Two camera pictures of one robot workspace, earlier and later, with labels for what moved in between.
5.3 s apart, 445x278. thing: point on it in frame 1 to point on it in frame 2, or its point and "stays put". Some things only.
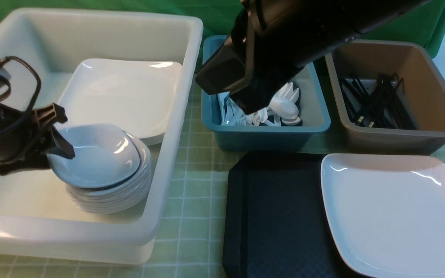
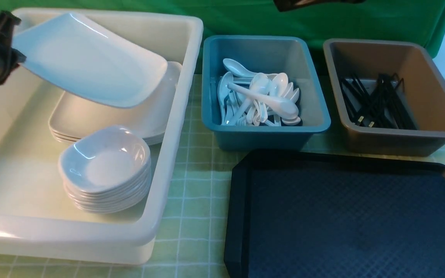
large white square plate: [396, 216] to [69, 51]
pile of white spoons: [283, 110] stays put
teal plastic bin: [296, 137] stays put
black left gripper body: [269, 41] to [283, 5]
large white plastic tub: [28, 214] stays put
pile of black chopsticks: [385, 106] stays put
